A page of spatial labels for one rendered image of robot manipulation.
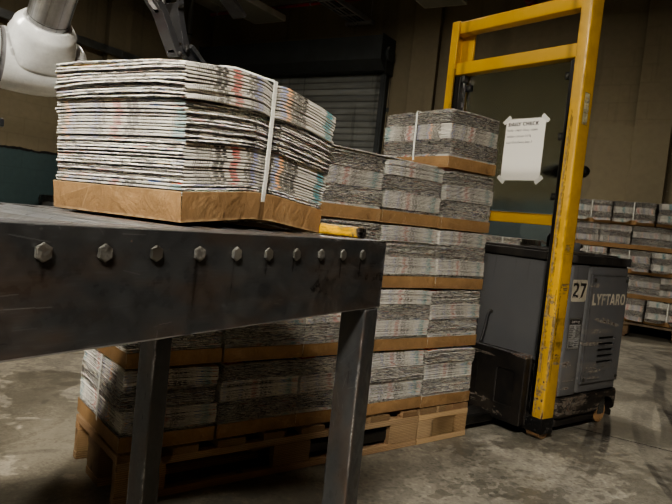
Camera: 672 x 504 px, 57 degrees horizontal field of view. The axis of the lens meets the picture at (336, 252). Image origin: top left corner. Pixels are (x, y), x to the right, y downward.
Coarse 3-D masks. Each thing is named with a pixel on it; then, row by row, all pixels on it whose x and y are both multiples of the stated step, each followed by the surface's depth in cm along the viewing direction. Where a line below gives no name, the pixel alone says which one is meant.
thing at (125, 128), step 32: (64, 64) 97; (96, 64) 94; (128, 64) 89; (160, 64) 86; (192, 64) 84; (64, 96) 97; (96, 96) 93; (128, 96) 90; (160, 96) 86; (192, 96) 85; (224, 96) 91; (256, 96) 97; (64, 128) 99; (96, 128) 95; (128, 128) 91; (160, 128) 87; (192, 128) 86; (224, 128) 92; (256, 128) 98; (64, 160) 99; (96, 160) 95; (128, 160) 92; (160, 160) 88; (192, 160) 88; (224, 160) 93
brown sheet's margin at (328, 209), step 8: (320, 208) 200; (328, 208) 202; (336, 208) 204; (344, 208) 205; (352, 208) 208; (360, 208) 210; (368, 208) 212; (336, 216) 204; (344, 216) 206; (352, 216) 208; (360, 216) 210; (368, 216) 212; (376, 216) 215
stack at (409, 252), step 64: (320, 320) 204; (384, 320) 222; (128, 384) 167; (192, 384) 179; (256, 384) 192; (320, 384) 207; (384, 384) 226; (192, 448) 180; (256, 448) 210; (384, 448) 229
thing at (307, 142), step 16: (288, 96) 104; (288, 112) 104; (304, 112) 108; (320, 112) 112; (288, 128) 105; (304, 128) 108; (320, 128) 113; (288, 144) 105; (304, 144) 109; (320, 144) 114; (288, 160) 106; (304, 160) 110; (320, 160) 115; (288, 176) 107; (304, 176) 111; (320, 176) 115; (272, 192) 104; (288, 192) 108; (304, 192) 112; (320, 192) 116; (240, 224) 117; (256, 224) 109; (272, 224) 107
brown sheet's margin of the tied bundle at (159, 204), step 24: (72, 192) 98; (96, 192) 95; (120, 192) 92; (144, 192) 89; (168, 192) 87; (192, 192) 87; (216, 192) 91; (240, 192) 96; (144, 216) 90; (168, 216) 87; (192, 216) 88; (216, 216) 92; (240, 216) 97
